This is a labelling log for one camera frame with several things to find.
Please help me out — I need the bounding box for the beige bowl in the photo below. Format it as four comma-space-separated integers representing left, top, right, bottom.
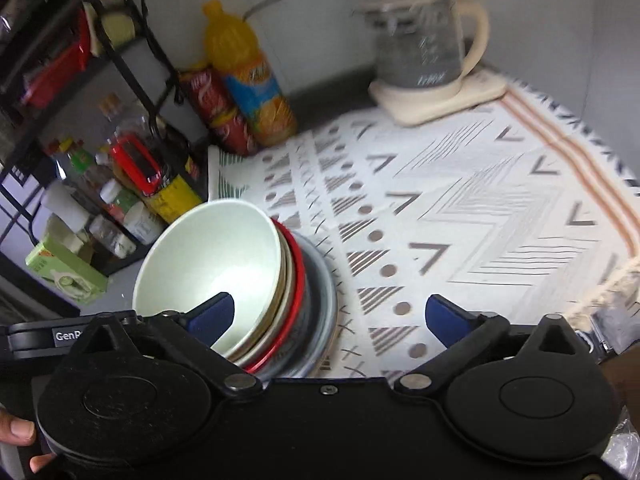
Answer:
232, 220, 297, 368

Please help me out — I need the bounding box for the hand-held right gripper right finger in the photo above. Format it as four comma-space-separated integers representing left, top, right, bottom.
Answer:
395, 294, 593, 396

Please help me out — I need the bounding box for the red plastic tray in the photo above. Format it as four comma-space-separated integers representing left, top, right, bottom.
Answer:
22, 10, 94, 109

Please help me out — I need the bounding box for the white bowl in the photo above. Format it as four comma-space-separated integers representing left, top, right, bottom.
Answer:
132, 200, 283, 361

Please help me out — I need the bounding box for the green carton box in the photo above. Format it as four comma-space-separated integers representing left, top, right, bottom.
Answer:
25, 232, 109, 306

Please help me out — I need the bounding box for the cream kettle base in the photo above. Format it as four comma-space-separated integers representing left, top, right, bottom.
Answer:
369, 71, 508, 128

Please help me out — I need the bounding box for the crinkled clear plastic wrap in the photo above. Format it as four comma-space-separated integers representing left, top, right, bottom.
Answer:
600, 430, 640, 480

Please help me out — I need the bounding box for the red plate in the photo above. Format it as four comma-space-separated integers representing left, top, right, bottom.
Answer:
245, 220, 308, 375

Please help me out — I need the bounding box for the patterned fringed tablecloth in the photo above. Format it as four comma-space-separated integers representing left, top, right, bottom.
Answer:
207, 82, 640, 381

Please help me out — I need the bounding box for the brown cardboard box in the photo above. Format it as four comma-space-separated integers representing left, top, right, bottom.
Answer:
600, 345, 640, 413

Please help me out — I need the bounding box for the small spice jar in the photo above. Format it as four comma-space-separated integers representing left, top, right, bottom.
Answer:
90, 212, 137, 259

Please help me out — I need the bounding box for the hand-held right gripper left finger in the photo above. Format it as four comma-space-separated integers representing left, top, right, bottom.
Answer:
70, 291, 263, 401

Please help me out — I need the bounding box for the yellowish jar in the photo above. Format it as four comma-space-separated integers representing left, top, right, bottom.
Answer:
85, 0, 139, 47

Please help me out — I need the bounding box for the dark bottle yellow label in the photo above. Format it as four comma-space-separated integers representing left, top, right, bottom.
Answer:
110, 132, 204, 227

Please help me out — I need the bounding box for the black metal rack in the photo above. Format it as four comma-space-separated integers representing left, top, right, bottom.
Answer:
0, 0, 211, 281

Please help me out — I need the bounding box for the person's left hand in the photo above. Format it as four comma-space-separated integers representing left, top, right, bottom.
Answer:
0, 404, 57, 473

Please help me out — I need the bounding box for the glass kettle cream handle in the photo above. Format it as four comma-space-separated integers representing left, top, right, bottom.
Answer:
352, 0, 491, 89

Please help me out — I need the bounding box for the white lidded jar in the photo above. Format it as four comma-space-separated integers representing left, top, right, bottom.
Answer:
122, 202, 167, 246

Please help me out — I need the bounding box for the grey plate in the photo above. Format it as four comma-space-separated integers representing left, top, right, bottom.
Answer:
265, 230, 339, 380

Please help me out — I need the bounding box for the clear bottle with cork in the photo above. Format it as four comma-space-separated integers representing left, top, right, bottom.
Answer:
99, 94, 151, 142

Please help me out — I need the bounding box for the orange juice bottle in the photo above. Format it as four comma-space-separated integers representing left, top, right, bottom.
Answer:
202, 0, 299, 149

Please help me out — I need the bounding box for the red cola bottle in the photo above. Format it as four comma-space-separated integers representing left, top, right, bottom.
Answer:
177, 67, 259, 157

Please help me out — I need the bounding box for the white cylinder container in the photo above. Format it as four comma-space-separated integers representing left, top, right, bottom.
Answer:
40, 182, 91, 232

